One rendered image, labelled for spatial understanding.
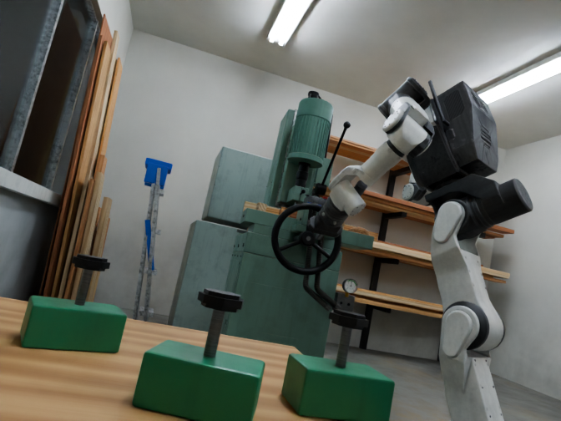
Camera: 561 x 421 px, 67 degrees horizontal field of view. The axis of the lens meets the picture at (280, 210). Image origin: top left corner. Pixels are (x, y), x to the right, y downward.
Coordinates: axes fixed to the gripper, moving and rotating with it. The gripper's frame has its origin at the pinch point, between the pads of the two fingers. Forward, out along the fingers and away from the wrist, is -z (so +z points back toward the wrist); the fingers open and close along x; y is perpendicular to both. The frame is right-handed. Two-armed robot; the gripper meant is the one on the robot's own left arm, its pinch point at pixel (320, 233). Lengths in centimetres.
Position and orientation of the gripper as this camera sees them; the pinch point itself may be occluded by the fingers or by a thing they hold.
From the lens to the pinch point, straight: 150.8
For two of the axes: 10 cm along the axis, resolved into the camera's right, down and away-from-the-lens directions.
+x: 9.6, 2.3, 1.7
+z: 2.7, -5.7, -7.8
